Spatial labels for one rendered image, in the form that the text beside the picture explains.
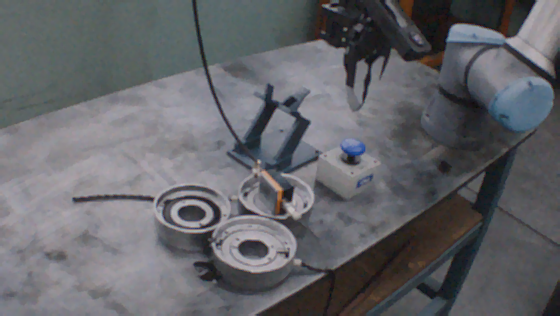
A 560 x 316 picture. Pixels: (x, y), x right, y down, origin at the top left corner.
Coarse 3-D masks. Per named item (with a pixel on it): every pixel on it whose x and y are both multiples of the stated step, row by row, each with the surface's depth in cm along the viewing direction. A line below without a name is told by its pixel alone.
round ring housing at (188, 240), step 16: (176, 192) 78; (192, 192) 78; (208, 192) 78; (160, 208) 74; (176, 208) 75; (192, 208) 76; (208, 208) 76; (224, 208) 76; (160, 224) 71; (192, 224) 72; (176, 240) 70; (192, 240) 70
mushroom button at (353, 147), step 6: (348, 138) 87; (342, 144) 85; (348, 144) 85; (354, 144) 85; (360, 144) 86; (342, 150) 85; (348, 150) 84; (354, 150) 84; (360, 150) 85; (348, 156) 87; (354, 156) 86
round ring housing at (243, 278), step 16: (224, 224) 72; (240, 224) 73; (256, 224) 74; (272, 224) 73; (240, 240) 71; (256, 240) 72; (288, 240) 72; (240, 256) 68; (272, 256) 69; (224, 272) 67; (240, 272) 65; (256, 272) 65; (272, 272) 66; (288, 272) 68; (256, 288) 67
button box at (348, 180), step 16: (320, 160) 87; (336, 160) 86; (352, 160) 86; (368, 160) 88; (320, 176) 88; (336, 176) 86; (352, 176) 83; (368, 176) 86; (336, 192) 87; (352, 192) 85
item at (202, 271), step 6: (198, 264) 70; (204, 264) 70; (210, 264) 70; (198, 270) 69; (204, 270) 69; (210, 270) 69; (216, 270) 69; (198, 276) 68; (204, 276) 68; (210, 276) 68; (216, 276) 69
